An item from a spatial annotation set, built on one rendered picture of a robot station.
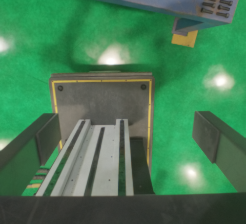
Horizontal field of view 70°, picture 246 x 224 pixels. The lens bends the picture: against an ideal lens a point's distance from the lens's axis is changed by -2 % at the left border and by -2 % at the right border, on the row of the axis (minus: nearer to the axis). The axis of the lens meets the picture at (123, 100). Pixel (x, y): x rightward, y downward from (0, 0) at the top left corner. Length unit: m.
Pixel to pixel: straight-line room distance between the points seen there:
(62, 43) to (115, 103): 0.67
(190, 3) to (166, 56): 0.69
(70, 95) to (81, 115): 0.15
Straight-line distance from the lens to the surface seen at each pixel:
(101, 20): 1.50
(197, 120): 0.16
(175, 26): 1.53
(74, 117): 1.29
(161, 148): 1.78
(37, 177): 2.06
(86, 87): 1.21
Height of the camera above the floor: 1.48
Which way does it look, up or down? 73 degrees down
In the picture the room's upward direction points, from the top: 179 degrees clockwise
